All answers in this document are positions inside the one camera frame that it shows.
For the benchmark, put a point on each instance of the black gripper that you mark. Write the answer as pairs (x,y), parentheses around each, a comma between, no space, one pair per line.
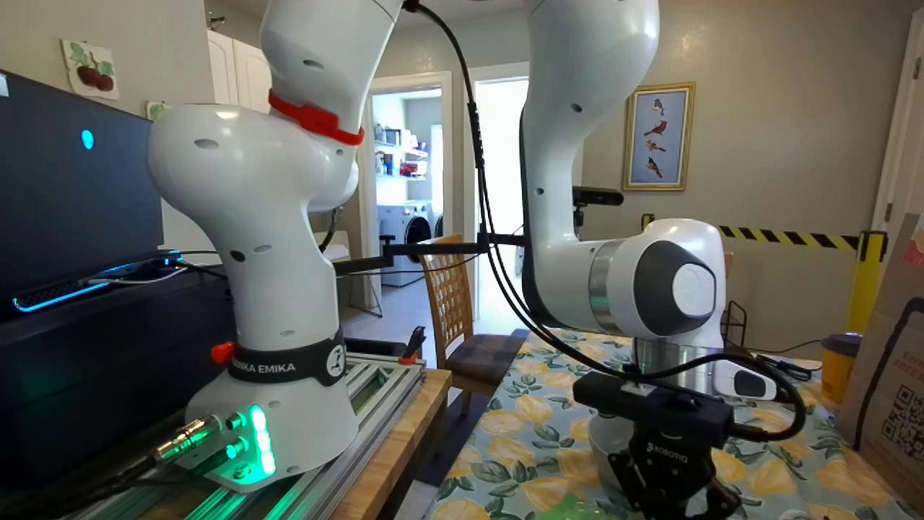
(669,477)

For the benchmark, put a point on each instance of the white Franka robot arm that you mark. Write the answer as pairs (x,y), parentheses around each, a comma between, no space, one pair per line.
(279,240)

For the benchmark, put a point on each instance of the white floral plate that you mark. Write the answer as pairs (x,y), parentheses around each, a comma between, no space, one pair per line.
(604,448)

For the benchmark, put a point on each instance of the lemon print tablecloth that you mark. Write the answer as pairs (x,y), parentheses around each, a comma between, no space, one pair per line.
(521,442)

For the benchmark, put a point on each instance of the yellow bottle with dark lid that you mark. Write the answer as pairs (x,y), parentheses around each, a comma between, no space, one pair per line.
(842,370)

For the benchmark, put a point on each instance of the brown paper takeaway bag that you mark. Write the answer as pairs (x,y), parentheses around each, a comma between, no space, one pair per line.
(895,386)

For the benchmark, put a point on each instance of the wooden mounting board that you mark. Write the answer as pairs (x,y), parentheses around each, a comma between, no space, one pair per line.
(393,464)

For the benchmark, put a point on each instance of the yellow black striped barrier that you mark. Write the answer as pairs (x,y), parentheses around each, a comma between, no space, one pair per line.
(866,278)

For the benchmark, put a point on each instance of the wooden cane chair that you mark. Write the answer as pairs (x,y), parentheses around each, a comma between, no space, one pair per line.
(449,299)

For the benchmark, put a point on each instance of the framed bird picture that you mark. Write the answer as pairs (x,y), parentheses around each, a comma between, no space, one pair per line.
(656,136)

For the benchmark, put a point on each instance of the black cabinet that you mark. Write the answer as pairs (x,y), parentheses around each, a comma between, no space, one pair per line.
(96,386)

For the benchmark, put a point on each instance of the white cabinet door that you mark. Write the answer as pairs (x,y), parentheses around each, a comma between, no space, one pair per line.
(234,72)

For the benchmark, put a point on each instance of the black monitor screen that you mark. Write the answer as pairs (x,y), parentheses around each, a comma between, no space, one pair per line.
(67,192)

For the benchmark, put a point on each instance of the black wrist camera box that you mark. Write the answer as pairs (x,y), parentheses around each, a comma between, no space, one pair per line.
(646,405)

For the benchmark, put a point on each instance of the black external camera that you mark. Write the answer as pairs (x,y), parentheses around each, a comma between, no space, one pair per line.
(596,194)

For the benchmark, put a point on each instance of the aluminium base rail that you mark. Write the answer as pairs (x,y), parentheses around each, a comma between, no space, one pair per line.
(376,393)

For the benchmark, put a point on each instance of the black camera stand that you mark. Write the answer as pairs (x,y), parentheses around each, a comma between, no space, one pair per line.
(435,249)

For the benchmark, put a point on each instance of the cherry wall sticker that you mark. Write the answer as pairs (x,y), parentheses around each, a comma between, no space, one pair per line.
(91,68)

